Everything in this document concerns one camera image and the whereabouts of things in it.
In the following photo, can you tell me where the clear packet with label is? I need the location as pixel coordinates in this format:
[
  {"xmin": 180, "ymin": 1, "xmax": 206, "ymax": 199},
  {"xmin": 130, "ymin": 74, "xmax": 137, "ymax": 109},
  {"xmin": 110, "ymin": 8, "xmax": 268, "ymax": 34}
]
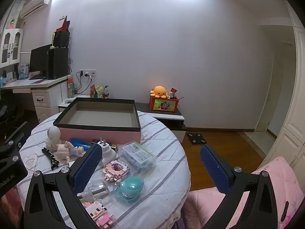
[{"xmin": 118, "ymin": 142, "xmax": 157, "ymax": 172}]

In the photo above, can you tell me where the white door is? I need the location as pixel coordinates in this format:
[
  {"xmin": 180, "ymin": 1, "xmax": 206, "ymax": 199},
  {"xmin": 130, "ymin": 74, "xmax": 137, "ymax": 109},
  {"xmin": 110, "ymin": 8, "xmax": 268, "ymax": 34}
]
[{"xmin": 255, "ymin": 40, "xmax": 274, "ymax": 131}]

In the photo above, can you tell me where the orange octopus plush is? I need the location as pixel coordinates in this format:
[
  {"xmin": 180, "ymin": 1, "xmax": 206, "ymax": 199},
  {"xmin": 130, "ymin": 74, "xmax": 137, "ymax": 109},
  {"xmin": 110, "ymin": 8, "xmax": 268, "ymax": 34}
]
[{"xmin": 150, "ymin": 86, "xmax": 169, "ymax": 99}]

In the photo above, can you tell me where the black bathroom scale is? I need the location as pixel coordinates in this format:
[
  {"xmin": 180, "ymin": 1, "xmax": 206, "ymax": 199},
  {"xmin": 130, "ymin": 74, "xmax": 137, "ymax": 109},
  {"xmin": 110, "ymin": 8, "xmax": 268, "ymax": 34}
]
[{"xmin": 186, "ymin": 132, "xmax": 207, "ymax": 145}]

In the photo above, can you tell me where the red triangular board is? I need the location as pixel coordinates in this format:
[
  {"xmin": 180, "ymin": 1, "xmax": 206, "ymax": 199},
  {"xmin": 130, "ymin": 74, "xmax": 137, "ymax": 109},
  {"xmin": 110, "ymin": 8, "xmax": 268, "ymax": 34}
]
[{"xmin": 56, "ymin": 15, "xmax": 71, "ymax": 32}]

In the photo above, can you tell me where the black speaker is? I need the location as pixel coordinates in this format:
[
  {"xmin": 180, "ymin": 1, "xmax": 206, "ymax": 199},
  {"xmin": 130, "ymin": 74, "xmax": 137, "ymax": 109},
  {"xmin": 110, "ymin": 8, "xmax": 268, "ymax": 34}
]
[{"xmin": 52, "ymin": 31, "xmax": 71, "ymax": 48}]

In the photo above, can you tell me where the teal round case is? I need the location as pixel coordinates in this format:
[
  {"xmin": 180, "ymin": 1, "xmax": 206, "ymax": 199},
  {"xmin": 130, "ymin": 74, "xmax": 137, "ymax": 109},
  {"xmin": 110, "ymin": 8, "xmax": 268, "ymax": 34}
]
[{"xmin": 112, "ymin": 175, "xmax": 145, "ymax": 206}]

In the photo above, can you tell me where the black power cable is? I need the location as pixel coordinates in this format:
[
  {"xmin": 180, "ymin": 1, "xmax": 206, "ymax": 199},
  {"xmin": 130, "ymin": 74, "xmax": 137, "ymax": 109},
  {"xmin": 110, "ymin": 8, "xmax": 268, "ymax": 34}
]
[{"xmin": 76, "ymin": 71, "xmax": 92, "ymax": 94}]

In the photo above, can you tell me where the black white TV stand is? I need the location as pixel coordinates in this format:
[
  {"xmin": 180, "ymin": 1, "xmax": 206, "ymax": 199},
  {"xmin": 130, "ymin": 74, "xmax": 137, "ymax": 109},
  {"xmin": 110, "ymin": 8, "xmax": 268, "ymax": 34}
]
[{"xmin": 135, "ymin": 102, "xmax": 187, "ymax": 144}]

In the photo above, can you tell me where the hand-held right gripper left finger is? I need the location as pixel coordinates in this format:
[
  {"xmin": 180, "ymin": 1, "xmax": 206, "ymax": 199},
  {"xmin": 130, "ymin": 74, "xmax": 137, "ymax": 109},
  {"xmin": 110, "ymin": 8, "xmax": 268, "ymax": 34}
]
[{"xmin": 24, "ymin": 144, "xmax": 103, "ymax": 229}]

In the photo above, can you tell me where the white wardrobe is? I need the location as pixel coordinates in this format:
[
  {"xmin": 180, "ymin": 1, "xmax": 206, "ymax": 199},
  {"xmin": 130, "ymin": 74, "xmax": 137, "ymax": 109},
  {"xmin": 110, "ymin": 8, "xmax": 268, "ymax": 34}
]
[{"xmin": 269, "ymin": 5, "xmax": 305, "ymax": 172}]

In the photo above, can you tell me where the blue white box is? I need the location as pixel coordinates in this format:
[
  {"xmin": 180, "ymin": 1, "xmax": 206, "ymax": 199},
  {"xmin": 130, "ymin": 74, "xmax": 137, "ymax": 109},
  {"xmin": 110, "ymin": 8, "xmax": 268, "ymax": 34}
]
[{"xmin": 18, "ymin": 63, "xmax": 29, "ymax": 80}]

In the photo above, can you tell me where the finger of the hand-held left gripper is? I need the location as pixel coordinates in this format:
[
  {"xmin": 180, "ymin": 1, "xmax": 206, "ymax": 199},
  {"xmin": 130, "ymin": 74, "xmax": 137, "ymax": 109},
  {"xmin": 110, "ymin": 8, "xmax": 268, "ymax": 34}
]
[{"xmin": 3, "ymin": 122, "xmax": 31, "ymax": 149}]

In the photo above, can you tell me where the pink cat block figure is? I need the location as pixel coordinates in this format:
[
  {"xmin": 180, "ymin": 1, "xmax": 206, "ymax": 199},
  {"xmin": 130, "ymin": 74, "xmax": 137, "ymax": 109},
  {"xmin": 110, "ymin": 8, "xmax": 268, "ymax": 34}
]
[{"xmin": 82, "ymin": 200, "xmax": 112, "ymax": 229}]

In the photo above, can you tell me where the black computer tower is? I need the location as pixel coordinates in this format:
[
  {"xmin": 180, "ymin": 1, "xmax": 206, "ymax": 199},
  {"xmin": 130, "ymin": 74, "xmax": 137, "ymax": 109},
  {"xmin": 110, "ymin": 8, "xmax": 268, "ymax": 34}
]
[{"xmin": 48, "ymin": 48, "xmax": 69, "ymax": 80}]

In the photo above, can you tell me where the orange printed crate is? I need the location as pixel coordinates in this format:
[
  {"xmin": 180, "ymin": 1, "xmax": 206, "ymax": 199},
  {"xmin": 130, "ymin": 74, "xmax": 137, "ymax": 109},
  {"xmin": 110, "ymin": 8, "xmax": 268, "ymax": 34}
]
[{"xmin": 149, "ymin": 95, "xmax": 179, "ymax": 112}]

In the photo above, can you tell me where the black studded hair clip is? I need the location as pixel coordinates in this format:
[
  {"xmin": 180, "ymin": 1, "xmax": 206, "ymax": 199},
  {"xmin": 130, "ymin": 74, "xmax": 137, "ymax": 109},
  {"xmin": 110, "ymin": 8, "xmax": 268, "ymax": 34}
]
[{"xmin": 42, "ymin": 147, "xmax": 59, "ymax": 170}]

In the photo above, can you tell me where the white desk with drawers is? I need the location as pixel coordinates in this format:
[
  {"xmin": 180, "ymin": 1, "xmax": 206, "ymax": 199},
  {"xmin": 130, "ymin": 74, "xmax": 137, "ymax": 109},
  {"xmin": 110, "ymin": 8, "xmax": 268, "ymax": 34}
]
[{"xmin": 0, "ymin": 75, "xmax": 72, "ymax": 124}]

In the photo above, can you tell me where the white round-headed doll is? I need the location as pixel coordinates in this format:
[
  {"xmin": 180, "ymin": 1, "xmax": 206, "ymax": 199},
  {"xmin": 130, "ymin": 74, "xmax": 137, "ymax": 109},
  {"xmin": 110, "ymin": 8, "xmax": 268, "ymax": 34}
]
[{"xmin": 45, "ymin": 126, "xmax": 61, "ymax": 152}]

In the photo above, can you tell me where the baby figurine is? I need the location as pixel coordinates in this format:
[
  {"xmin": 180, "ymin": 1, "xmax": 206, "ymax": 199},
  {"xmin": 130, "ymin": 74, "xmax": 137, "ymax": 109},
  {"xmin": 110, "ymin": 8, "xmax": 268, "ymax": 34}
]
[{"xmin": 57, "ymin": 141, "xmax": 87, "ymax": 164}]

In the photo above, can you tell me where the pink box with black rim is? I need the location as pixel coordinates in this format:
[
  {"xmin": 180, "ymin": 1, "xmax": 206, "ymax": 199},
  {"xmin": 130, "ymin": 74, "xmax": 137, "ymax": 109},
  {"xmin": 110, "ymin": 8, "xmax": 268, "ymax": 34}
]
[{"xmin": 53, "ymin": 97, "xmax": 141, "ymax": 146}]

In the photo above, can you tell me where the white air conditioner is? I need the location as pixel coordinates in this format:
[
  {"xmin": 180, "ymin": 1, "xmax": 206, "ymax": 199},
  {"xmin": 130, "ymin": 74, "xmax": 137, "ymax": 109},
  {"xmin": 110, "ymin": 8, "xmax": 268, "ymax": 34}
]
[{"xmin": 19, "ymin": 0, "xmax": 53, "ymax": 18}]

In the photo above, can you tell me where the white plug adapter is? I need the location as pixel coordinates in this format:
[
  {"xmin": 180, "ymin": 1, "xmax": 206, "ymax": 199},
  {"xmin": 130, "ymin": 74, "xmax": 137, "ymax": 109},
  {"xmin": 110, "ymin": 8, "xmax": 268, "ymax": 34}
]
[{"xmin": 97, "ymin": 137, "xmax": 117, "ymax": 166}]

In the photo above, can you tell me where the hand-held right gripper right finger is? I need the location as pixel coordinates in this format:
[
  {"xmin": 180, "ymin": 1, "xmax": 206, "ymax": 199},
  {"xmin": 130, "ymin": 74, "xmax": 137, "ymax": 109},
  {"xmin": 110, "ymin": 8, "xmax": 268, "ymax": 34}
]
[{"xmin": 200, "ymin": 144, "xmax": 297, "ymax": 229}]

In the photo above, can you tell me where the blue plastic case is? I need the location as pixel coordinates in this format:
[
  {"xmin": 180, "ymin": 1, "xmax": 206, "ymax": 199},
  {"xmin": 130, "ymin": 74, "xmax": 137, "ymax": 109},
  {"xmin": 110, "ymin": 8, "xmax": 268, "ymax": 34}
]
[{"xmin": 70, "ymin": 138, "xmax": 92, "ymax": 148}]

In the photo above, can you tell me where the black computer monitor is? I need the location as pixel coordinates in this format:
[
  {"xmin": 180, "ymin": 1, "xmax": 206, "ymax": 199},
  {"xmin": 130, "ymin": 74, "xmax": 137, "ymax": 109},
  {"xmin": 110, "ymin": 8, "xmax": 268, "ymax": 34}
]
[{"xmin": 29, "ymin": 44, "xmax": 51, "ymax": 79}]

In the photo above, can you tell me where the pink block model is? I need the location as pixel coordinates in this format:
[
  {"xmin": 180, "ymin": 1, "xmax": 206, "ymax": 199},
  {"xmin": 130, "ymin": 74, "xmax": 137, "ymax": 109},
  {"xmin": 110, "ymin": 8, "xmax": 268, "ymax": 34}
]
[{"xmin": 102, "ymin": 159, "xmax": 130, "ymax": 182}]

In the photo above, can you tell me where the pink quilt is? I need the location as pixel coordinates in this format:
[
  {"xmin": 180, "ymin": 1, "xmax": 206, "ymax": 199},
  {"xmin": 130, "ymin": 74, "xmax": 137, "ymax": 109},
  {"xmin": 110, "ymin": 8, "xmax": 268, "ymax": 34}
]
[{"xmin": 183, "ymin": 156, "xmax": 301, "ymax": 229}]

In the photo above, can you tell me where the white glass door cabinet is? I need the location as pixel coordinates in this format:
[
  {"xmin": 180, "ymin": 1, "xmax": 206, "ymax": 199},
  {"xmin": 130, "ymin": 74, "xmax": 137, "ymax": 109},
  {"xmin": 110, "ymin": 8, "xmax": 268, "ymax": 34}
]
[{"xmin": 0, "ymin": 28, "xmax": 24, "ymax": 68}]

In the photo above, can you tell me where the black office chair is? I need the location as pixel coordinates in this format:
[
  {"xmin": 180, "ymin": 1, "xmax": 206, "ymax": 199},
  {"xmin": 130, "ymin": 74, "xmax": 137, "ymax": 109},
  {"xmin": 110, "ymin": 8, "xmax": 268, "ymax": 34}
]
[{"xmin": 0, "ymin": 93, "xmax": 24, "ymax": 129}]

